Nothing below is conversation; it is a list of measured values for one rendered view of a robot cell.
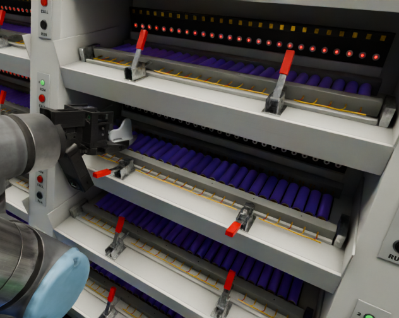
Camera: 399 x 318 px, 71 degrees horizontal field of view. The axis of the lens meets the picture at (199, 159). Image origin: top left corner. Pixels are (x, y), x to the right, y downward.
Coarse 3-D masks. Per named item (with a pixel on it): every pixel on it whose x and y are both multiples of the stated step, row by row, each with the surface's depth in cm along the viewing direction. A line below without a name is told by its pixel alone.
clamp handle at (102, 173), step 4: (120, 164) 57; (112, 168) 55; (116, 168) 55; (120, 168) 56; (96, 172) 51; (100, 172) 52; (104, 172) 52; (108, 172) 53; (92, 176) 51; (96, 176) 51; (100, 176) 52
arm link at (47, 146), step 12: (24, 120) 40; (36, 120) 41; (48, 120) 43; (36, 132) 40; (48, 132) 42; (36, 144) 40; (48, 144) 41; (60, 144) 43; (36, 156) 40; (48, 156) 42; (36, 168) 42
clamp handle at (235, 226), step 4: (244, 212) 46; (240, 216) 46; (244, 216) 46; (236, 220) 44; (240, 220) 44; (244, 220) 45; (232, 224) 42; (236, 224) 43; (240, 224) 43; (228, 228) 41; (232, 228) 41; (236, 228) 41; (228, 232) 40; (232, 232) 40; (236, 232) 42; (232, 236) 40
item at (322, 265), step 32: (96, 160) 62; (288, 160) 57; (128, 192) 57; (160, 192) 54; (192, 224) 51; (224, 224) 48; (256, 224) 48; (352, 224) 44; (256, 256) 47; (288, 256) 43; (320, 256) 43; (352, 256) 37
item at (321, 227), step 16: (112, 160) 61; (144, 160) 58; (176, 176) 55; (192, 176) 54; (192, 192) 53; (224, 192) 51; (240, 192) 50; (256, 208) 49; (272, 208) 47; (288, 208) 47; (272, 224) 47; (304, 224) 46; (320, 224) 45
